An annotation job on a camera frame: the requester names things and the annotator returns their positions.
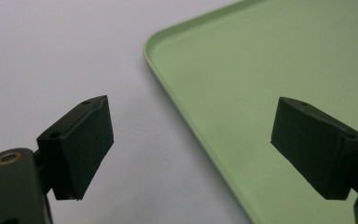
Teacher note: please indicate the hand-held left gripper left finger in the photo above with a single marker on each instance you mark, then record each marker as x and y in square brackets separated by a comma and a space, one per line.
[77, 146]

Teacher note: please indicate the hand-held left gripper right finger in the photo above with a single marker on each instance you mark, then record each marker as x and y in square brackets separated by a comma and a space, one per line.
[317, 149]

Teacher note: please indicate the light green plastic tray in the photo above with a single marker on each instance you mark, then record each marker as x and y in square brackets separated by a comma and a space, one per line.
[261, 77]

